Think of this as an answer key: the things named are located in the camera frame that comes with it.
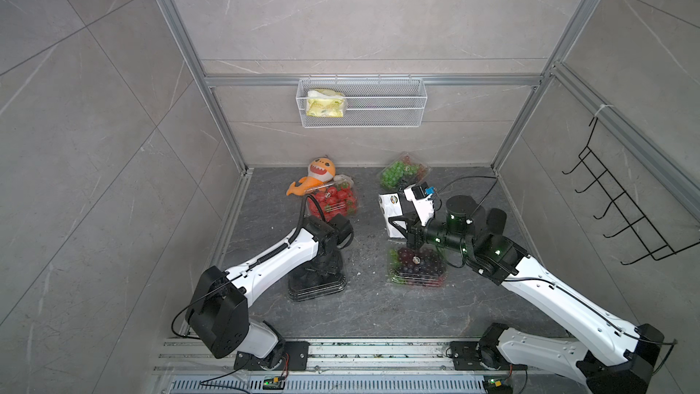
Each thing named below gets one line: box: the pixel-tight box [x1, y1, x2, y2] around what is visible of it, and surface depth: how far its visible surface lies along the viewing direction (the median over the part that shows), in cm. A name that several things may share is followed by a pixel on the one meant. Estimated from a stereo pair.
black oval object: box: [485, 207, 508, 235], surface depth 103 cm
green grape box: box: [377, 152, 432, 192], surface depth 110 cm
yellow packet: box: [306, 88, 346, 118], surface depth 87 cm
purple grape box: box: [387, 243, 449, 288], surface depth 85 cm
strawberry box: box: [306, 174, 358, 222], surface depth 105 cm
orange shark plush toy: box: [286, 156, 337, 197], surface depth 111 cm
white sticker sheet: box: [379, 192, 406, 239], surface depth 66 cm
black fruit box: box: [288, 251, 348, 302], surface depth 81 cm
